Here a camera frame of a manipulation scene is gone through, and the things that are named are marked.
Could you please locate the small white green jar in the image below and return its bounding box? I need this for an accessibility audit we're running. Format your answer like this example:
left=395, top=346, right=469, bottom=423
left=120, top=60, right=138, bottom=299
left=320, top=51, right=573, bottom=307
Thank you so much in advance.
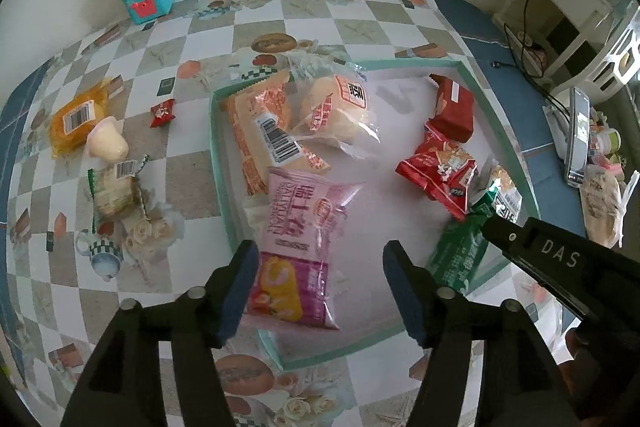
left=590, top=127, right=623, bottom=162

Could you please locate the pale jelly cup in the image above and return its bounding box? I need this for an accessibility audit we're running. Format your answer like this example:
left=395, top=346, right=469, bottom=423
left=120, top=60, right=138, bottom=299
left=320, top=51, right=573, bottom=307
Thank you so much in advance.
left=87, top=117, right=130, bottom=162

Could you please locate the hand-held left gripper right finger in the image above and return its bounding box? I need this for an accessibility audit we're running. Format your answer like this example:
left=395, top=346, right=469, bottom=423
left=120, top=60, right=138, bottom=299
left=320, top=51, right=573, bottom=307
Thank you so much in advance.
left=382, top=241, right=571, bottom=427

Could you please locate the small red candy packet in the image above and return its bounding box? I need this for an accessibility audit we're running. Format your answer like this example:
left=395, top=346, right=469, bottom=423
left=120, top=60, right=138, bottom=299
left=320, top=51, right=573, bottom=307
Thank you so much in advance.
left=150, top=98, right=177, bottom=128

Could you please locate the clear plastic bag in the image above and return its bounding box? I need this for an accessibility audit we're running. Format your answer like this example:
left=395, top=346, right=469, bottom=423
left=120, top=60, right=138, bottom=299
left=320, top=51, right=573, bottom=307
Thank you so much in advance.
left=577, top=162, right=640, bottom=250

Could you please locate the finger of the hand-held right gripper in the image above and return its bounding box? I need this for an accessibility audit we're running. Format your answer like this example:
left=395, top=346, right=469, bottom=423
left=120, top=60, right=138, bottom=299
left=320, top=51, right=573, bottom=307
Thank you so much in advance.
left=479, top=214, right=533, bottom=263

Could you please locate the clear round cracker packet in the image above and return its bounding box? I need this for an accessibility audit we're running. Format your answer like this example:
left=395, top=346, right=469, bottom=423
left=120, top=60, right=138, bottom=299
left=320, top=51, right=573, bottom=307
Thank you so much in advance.
left=87, top=155, right=151, bottom=228

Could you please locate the black cable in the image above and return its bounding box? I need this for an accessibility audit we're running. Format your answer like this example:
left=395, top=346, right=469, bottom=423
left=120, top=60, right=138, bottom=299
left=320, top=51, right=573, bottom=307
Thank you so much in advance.
left=490, top=0, right=571, bottom=118

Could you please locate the white box with teal rim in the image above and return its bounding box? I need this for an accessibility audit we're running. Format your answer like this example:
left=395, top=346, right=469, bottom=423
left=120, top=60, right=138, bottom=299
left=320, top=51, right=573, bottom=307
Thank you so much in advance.
left=209, top=58, right=542, bottom=370

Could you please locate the plain red packet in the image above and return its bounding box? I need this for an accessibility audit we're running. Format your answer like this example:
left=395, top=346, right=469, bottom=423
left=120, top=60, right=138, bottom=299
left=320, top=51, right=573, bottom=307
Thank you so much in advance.
left=427, top=73, right=476, bottom=144

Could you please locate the white orange bun packet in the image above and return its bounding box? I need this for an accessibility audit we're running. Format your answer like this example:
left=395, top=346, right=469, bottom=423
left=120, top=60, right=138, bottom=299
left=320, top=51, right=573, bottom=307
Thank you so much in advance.
left=287, top=52, right=383, bottom=158

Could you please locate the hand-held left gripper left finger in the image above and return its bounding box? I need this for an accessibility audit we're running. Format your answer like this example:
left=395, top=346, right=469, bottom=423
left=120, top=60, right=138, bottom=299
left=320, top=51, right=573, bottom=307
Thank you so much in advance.
left=60, top=239, right=261, bottom=427

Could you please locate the yellow cake packet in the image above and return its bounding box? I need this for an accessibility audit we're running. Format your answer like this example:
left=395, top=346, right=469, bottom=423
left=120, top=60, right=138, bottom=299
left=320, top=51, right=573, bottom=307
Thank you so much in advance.
left=47, top=79, right=123, bottom=160

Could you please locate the pink roll cake packet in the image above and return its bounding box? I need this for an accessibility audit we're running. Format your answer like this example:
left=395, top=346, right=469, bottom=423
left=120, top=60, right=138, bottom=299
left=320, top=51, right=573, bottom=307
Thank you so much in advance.
left=242, top=167, right=368, bottom=332

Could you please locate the red printed snack packet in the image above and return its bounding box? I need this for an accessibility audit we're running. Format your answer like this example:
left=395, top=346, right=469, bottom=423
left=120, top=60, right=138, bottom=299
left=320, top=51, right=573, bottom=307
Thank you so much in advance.
left=395, top=127, right=478, bottom=222

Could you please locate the green white biscuit packet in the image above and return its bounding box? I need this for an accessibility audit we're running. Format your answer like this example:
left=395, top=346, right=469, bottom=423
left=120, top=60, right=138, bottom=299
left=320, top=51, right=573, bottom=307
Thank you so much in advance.
left=470, top=159, right=523, bottom=228

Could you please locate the long green wafer packet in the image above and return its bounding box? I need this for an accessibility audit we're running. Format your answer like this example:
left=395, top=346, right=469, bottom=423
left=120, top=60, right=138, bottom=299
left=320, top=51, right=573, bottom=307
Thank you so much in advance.
left=429, top=214, right=493, bottom=295

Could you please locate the silver flat device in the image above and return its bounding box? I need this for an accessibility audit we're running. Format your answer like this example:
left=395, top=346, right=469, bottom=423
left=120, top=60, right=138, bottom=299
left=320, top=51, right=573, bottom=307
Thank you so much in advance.
left=562, top=86, right=593, bottom=186

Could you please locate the long orange barcode packet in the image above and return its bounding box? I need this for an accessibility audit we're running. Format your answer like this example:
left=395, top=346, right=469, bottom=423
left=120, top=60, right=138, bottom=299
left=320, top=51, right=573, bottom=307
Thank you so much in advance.
left=220, top=69, right=332, bottom=196

